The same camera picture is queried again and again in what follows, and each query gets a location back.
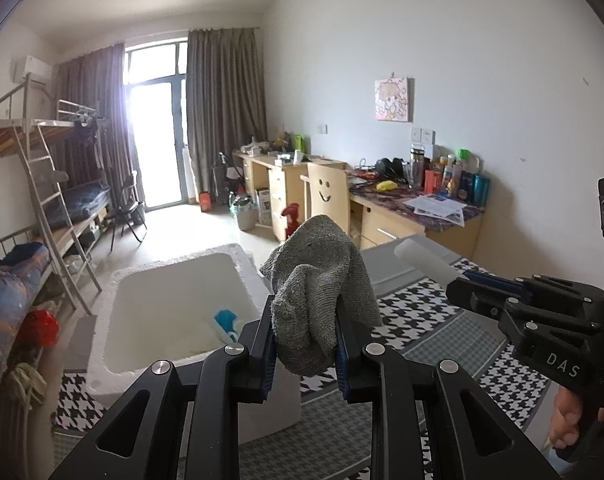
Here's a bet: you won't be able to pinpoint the blue floral quilt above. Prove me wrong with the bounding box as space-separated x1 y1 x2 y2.
0 257 50 371

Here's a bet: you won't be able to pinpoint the metal bunk bed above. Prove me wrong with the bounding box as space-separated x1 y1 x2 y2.
0 72 108 411
57 100 113 231

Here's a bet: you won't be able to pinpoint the white foam box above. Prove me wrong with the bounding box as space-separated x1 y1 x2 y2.
86 243 303 446

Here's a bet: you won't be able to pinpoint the white cardboard box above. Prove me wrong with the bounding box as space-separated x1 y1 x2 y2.
256 187 273 226

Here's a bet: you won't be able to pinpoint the metal bunk ladder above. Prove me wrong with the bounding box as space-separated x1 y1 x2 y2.
12 122 103 316

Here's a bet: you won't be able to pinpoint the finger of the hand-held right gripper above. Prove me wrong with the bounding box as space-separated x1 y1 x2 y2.
446 277 603 351
462 269 604 311

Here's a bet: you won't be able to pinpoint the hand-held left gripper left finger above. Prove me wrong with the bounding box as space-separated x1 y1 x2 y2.
49 295 277 480

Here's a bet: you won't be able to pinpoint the printed paper sheets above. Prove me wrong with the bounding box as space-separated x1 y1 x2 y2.
403 192 466 226

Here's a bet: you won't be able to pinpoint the person's right hand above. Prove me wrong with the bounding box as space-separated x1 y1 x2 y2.
549 387 604 453

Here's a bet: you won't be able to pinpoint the grey knitted sock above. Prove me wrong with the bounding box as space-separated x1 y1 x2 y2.
259 215 384 376

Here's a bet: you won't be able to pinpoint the dark blue cloth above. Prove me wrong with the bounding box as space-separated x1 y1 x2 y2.
0 242 50 273

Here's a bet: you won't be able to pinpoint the beige cloth strips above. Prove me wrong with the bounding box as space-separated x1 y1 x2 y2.
9 362 48 406

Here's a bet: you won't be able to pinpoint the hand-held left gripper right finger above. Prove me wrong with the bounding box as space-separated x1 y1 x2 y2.
334 300 565 480

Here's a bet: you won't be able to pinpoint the group of bottles and jars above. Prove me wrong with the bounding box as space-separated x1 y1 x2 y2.
407 145 492 207

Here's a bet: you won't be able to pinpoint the white air conditioner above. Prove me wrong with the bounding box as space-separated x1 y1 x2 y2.
12 56 53 86

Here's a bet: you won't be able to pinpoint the black headphones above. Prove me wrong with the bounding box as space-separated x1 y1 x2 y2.
374 157 407 180

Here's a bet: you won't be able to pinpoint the pink cartoon wall picture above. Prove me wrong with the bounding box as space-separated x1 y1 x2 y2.
374 76 415 123

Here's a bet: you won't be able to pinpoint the grey-brown curtain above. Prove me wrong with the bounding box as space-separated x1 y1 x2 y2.
184 27 269 206
57 42 133 211

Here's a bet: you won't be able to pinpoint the wooden chair with smiley face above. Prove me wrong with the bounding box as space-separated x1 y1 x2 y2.
300 162 353 238

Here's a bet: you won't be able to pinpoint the black folding chair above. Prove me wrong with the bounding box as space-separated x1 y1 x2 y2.
103 172 148 251

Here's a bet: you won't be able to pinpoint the white bucket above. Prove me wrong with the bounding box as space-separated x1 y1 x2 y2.
234 195 259 232

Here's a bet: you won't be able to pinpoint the white pump bottle red pump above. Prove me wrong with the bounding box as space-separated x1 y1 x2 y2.
281 202 303 241

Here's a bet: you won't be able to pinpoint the black folding trolley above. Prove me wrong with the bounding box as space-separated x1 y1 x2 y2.
211 152 245 206

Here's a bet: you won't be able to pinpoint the red plastic bag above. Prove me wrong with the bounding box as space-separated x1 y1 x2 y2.
18 310 60 348

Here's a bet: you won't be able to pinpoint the glass balcony door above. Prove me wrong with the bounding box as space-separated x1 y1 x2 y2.
124 37 189 208

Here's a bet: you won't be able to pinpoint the houndstooth tablecloth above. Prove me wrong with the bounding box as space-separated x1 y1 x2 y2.
52 232 552 480

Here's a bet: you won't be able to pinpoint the blue face mask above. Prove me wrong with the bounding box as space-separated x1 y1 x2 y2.
213 309 241 343

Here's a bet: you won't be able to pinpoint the wooden desk with dark cover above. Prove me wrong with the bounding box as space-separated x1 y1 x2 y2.
349 180 485 261

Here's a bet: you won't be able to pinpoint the dark blue bedding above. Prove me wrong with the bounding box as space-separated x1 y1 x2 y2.
44 183 113 231

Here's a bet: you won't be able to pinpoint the light wooden desk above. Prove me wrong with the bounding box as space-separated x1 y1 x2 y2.
232 149 347 241

